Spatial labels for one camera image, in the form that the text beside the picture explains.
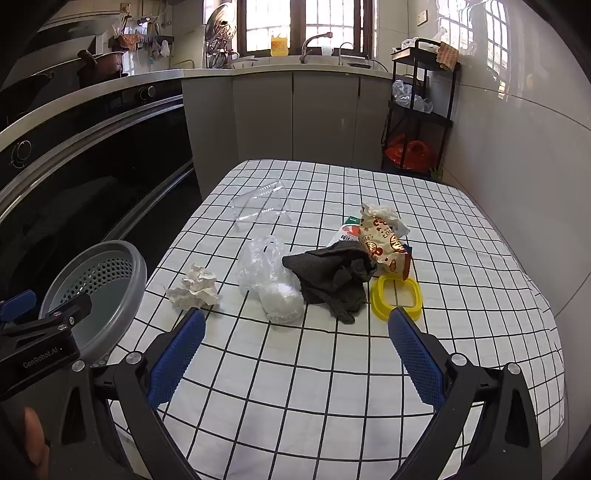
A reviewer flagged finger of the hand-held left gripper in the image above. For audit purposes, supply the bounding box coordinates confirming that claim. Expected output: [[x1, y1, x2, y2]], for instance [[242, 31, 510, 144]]
[[39, 293, 93, 332], [0, 290, 38, 325]]

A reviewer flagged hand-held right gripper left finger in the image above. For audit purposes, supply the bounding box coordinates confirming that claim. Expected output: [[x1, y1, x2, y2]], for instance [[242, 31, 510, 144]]
[[51, 308, 207, 480]]

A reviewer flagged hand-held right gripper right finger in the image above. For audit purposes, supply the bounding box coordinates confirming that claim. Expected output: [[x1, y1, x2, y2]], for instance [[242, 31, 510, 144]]
[[387, 307, 543, 480]]

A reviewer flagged grey perforated plastic basin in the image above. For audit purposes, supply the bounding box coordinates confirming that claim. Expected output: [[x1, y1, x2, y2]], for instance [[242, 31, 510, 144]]
[[39, 240, 147, 365]]

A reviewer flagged white paper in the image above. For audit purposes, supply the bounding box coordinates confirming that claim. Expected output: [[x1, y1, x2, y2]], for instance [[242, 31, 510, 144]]
[[165, 263, 221, 311]]

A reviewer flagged yellow plastic lid ring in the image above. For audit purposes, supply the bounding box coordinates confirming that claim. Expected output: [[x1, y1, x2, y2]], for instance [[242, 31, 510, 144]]
[[369, 273, 423, 321]]

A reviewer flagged patterned snack wrapper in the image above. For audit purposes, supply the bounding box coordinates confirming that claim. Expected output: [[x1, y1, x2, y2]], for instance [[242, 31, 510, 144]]
[[359, 210, 413, 280]]

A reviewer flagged clear plastic bag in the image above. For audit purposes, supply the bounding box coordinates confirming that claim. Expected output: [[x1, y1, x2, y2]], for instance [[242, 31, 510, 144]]
[[236, 234, 305, 324], [392, 79, 435, 114]]

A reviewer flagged dark grey cloth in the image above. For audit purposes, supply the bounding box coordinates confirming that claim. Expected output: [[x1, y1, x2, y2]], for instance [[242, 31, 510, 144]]
[[281, 242, 377, 324]]

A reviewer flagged white green milk carton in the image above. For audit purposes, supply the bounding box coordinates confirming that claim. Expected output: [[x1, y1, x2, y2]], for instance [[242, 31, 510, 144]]
[[328, 216, 363, 247]]

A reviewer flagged person's left hand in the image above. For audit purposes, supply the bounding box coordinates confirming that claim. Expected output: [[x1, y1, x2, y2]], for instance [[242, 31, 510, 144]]
[[22, 406, 51, 480]]

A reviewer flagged white checked tablecloth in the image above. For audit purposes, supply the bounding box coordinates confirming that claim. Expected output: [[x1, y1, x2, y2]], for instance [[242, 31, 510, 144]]
[[104, 159, 566, 480]]

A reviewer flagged black built-in oven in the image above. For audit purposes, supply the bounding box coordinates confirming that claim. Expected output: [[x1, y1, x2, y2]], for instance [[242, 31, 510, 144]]
[[0, 74, 197, 308]]

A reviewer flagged clear plastic container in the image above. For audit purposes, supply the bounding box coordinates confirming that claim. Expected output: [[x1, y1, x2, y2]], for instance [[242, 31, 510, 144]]
[[231, 181, 293, 229]]

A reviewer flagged red plastic bag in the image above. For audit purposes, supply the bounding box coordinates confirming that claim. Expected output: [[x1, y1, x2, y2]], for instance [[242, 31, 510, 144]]
[[385, 134, 435, 174]]

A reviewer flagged brown wok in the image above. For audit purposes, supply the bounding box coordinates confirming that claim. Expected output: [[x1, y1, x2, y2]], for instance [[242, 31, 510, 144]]
[[76, 50, 129, 88]]

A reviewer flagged black metal shelf rack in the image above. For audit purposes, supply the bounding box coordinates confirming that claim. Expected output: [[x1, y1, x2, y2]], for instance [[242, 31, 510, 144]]
[[381, 39, 460, 181]]

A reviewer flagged grey kitchen cabinet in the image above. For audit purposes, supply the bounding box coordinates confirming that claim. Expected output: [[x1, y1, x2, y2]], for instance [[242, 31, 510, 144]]
[[181, 68, 393, 200]]

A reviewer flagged patterned cloth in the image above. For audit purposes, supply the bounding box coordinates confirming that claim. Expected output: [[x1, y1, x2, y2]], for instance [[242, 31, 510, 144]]
[[436, 41, 460, 70]]

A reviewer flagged metal dish rack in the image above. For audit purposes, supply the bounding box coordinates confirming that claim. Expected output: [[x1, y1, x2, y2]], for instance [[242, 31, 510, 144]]
[[205, 7, 242, 69]]

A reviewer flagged thin chrome faucet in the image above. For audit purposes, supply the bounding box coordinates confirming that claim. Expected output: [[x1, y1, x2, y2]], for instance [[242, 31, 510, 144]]
[[338, 42, 370, 65]]

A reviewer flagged chrome kitchen faucet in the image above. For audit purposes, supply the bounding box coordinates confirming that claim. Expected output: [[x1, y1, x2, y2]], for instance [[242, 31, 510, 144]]
[[299, 32, 333, 64]]

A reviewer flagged wall utensil rack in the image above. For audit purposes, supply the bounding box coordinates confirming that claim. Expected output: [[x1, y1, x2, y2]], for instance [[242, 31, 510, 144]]
[[108, 16, 175, 60]]

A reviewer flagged wooden frame window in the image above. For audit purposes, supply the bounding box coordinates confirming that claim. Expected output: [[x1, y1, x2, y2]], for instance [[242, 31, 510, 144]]
[[238, 0, 378, 54]]

